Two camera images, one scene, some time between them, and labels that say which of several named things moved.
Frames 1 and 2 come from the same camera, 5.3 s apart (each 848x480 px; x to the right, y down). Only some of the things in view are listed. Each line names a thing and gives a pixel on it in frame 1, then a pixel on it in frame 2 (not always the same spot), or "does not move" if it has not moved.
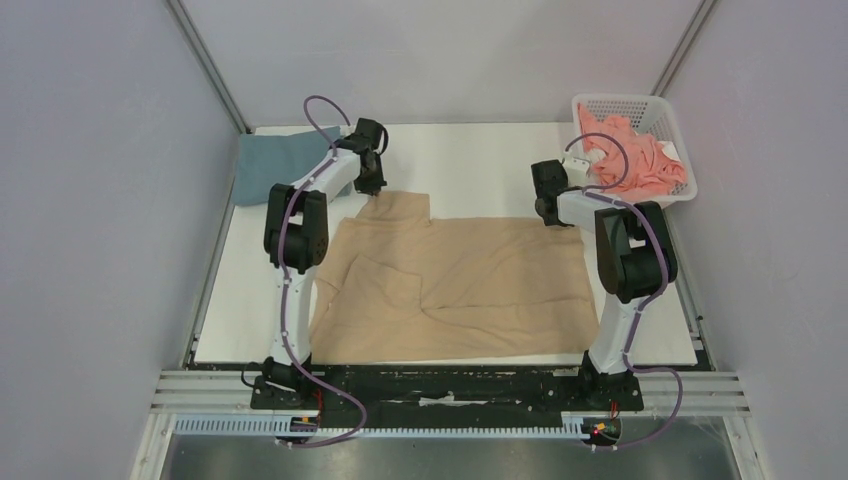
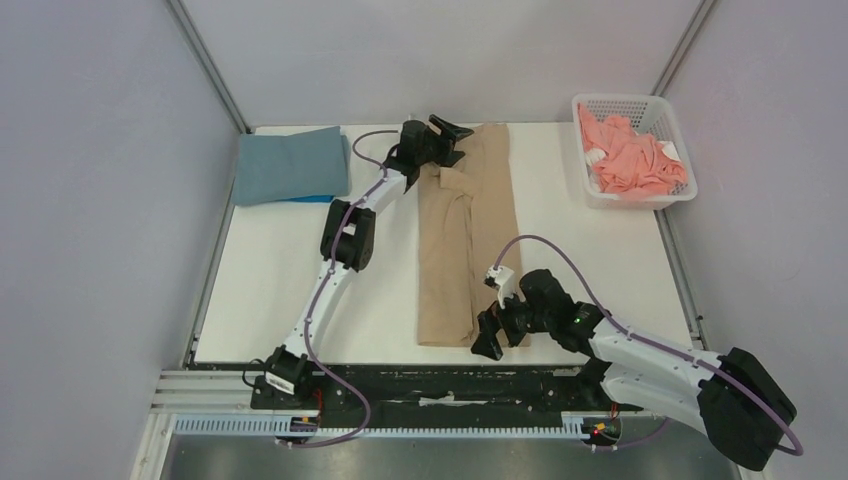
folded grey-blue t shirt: x=268 y=159 does not move
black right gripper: x=545 y=211 -> x=502 y=323
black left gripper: x=373 y=187 -> x=444 y=159
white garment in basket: x=669 y=150 does not move
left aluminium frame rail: x=210 y=66 does not move
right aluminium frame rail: x=684 y=48 does not move
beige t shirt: x=397 y=286 -> x=466 y=225
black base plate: x=445 y=396 does not move
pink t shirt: x=630 y=163 does not move
